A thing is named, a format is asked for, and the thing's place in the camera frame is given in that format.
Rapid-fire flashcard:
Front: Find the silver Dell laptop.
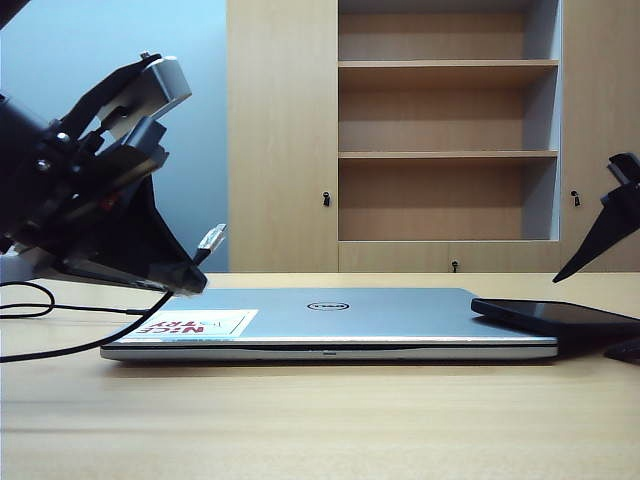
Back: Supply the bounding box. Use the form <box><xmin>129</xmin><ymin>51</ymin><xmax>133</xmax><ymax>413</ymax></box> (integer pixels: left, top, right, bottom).
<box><xmin>99</xmin><ymin>287</ymin><xmax>559</xmax><ymax>363</ymax></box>

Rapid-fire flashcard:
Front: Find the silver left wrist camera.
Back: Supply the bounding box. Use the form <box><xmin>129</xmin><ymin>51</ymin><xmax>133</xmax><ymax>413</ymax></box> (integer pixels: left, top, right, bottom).
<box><xmin>139</xmin><ymin>54</ymin><xmax>194</xmax><ymax>124</ymax></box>

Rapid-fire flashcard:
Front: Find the black smartphone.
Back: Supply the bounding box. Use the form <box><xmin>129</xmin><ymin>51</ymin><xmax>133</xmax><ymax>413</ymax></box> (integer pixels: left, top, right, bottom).
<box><xmin>470</xmin><ymin>297</ymin><xmax>640</xmax><ymax>338</ymax></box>

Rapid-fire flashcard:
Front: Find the black braided charging cable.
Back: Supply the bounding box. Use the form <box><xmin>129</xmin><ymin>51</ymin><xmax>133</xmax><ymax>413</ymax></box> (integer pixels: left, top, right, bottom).
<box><xmin>0</xmin><ymin>223</ymin><xmax>229</xmax><ymax>363</ymax></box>

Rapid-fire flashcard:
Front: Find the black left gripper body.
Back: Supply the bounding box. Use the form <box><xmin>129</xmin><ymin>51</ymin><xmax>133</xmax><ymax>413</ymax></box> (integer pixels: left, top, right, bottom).
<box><xmin>0</xmin><ymin>53</ymin><xmax>170</xmax><ymax>262</ymax></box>

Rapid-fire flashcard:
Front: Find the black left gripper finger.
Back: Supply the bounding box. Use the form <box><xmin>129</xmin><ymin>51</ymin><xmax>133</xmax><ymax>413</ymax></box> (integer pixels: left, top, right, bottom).
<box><xmin>58</xmin><ymin>260</ymin><xmax>207</xmax><ymax>298</ymax></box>
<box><xmin>68</xmin><ymin>173</ymin><xmax>208</xmax><ymax>292</ymax></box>

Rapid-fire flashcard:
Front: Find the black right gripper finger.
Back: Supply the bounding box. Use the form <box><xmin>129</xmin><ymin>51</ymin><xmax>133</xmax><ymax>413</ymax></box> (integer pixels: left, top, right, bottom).
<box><xmin>551</xmin><ymin>178</ymin><xmax>640</xmax><ymax>285</ymax></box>

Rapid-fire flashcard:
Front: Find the light wooden shelf cabinet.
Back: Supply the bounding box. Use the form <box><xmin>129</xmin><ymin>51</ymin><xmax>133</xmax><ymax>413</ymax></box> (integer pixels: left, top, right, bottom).
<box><xmin>225</xmin><ymin>0</ymin><xmax>640</xmax><ymax>275</ymax></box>

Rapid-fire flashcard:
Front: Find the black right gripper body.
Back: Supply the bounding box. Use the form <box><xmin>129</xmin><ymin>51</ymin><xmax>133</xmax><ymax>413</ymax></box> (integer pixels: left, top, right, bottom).
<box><xmin>606</xmin><ymin>152</ymin><xmax>640</xmax><ymax>187</ymax></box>

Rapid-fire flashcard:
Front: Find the white red Nice Try sticker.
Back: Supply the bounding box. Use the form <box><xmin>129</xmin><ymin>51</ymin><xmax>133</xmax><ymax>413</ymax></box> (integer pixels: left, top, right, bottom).
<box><xmin>133</xmin><ymin>309</ymin><xmax>260</xmax><ymax>339</ymax></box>

